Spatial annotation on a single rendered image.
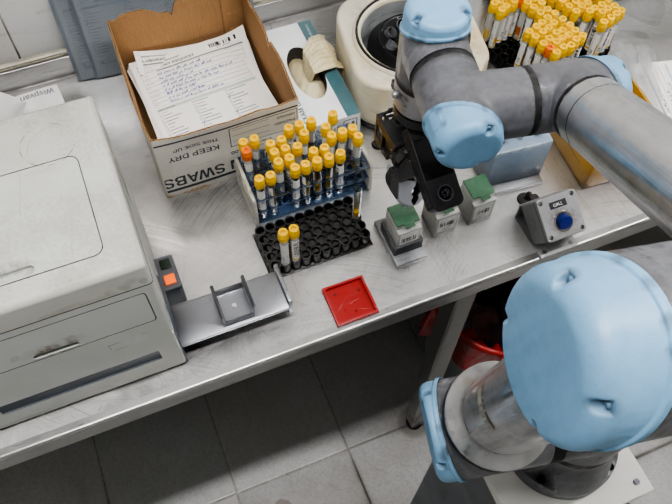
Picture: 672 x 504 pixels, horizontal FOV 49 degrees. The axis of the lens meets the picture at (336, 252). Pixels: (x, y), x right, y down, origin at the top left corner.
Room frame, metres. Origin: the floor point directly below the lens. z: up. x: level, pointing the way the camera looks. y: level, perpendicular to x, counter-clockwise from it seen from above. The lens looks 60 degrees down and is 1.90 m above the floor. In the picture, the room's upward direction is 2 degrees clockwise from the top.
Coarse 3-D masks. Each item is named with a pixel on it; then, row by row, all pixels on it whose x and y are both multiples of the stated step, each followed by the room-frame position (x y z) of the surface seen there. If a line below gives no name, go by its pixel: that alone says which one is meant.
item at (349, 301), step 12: (360, 276) 0.55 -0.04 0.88; (324, 288) 0.52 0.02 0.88; (336, 288) 0.53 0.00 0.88; (348, 288) 0.53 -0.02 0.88; (360, 288) 0.53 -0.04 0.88; (336, 300) 0.51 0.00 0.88; (348, 300) 0.51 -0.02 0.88; (360, 300) 0.51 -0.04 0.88; (372, 300) 0.51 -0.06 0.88; (336, 312) 0.49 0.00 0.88; (348, 312) 0.49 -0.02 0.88; (360, 312) 0.49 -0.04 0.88; (372, 312) 0.48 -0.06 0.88; (336, 324) 0.47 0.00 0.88
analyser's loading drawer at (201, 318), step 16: (272, 272) 0.53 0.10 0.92; (224, 288) 0.49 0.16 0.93; (240, 288) 0.50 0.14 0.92; (256, 288) 0.50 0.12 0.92; (272, 288) 0.50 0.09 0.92; (192, 304) 0.47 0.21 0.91; (208, 304) 0.47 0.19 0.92; (224, 304) 0.47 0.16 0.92; (240, 304) 0.48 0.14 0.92; (256, 304) 0.48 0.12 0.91; (272, 304) 0.48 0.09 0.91; (288, 304) 0.48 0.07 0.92; (176, 320) 0.45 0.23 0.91; (192, 320) 0.45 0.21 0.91; (208, 320) 0.45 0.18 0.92; (224, 320) 0.44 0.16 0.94; (240, 320) 0.45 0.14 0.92; (256, 320) 0.45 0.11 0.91; (192, 336) 0.42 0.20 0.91; (208, 336) 0.42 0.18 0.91
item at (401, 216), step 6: (396, 204) 0.64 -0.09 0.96; (390, 210) 0.62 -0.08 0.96; (396, 210) 0.62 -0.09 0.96; (402, 210) 0.62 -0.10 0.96; (408, 210) 0.62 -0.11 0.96; (414, 210) 0.63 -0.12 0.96; (396, 216) 0.61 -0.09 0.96; (402, 216) 0.61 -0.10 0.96; (408, 216) 0.61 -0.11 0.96; (414, 216) 0.61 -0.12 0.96; (396, 222) 0.60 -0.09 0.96; (402, 222) 0.60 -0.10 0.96; (408, 222) 0.60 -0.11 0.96
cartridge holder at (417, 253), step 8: (376, 224) 0.64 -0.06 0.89; (384, 224) 0.63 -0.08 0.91; (384, 232) 0.62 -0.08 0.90; (384, 240) 0.61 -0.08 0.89; (392, 240) 0.60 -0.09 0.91; (416, 240) 0.60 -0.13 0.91; (392, 248) 0.59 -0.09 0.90; (400, 248) 0.58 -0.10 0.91; (408, 248) 0.59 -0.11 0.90; (416, 248) 0.60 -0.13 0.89; (392, 256) 0.58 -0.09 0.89; (400, 256) 0.58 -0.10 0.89; (408, 256) 0.58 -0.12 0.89; (416, 256) 0.58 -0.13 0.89; (424, 256) 0.58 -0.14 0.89; (400, 264) 0.57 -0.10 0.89; (408, 264) 0.57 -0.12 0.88
